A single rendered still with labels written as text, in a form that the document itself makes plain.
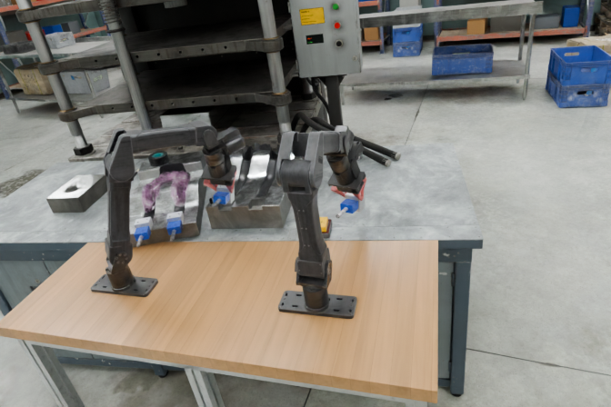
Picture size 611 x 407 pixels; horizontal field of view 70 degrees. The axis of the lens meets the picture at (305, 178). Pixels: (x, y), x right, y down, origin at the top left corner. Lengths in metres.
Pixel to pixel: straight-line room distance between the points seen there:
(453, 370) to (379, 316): 0.77
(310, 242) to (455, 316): 0.77
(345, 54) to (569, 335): 1.58
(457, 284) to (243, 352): 0.77
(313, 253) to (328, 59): 1.25
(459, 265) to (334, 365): 0.63
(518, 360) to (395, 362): 1.16
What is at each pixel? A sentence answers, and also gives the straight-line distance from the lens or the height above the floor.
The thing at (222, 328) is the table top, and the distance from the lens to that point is 1.18.
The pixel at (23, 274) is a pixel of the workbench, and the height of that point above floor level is 0.59.
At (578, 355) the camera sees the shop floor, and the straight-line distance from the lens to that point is 2.24.
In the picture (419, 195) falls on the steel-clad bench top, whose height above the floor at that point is 0.80.
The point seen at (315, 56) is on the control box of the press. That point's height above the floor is 1.17.
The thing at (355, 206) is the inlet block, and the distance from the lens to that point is 1.34.
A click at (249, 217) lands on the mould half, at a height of 0.85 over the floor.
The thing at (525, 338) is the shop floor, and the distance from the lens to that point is 2.24.
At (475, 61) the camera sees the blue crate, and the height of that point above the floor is 0.39.
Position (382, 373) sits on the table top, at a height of 0.80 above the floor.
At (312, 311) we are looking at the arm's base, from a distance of 1.14.
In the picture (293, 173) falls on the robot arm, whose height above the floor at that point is 1.19.
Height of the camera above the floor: 1.61
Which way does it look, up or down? 27 degrees down
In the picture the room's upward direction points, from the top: 8 degrees counter-clockwise
